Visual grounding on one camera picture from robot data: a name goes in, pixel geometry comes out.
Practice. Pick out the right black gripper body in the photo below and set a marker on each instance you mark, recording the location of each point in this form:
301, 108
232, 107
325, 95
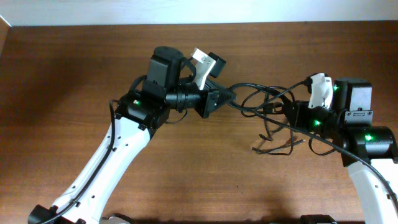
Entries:
296, 112

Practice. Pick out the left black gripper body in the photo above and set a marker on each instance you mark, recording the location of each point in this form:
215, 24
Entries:
206, 93

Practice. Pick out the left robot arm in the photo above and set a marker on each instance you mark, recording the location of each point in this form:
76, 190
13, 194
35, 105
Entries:
173, 82

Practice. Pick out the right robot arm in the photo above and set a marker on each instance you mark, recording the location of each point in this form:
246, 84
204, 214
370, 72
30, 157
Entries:
342, 112

